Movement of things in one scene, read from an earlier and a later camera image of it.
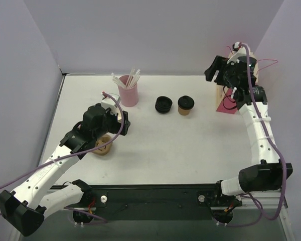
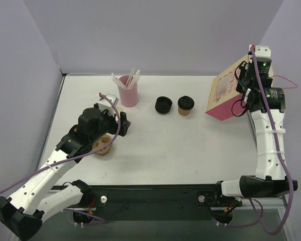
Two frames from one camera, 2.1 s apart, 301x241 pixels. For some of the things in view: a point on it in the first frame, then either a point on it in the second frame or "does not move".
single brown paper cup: [183, 112] does not move
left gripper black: [123, 123] does not move
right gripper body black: [216, 71] to [243, 82]
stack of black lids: [163, 104] does not move
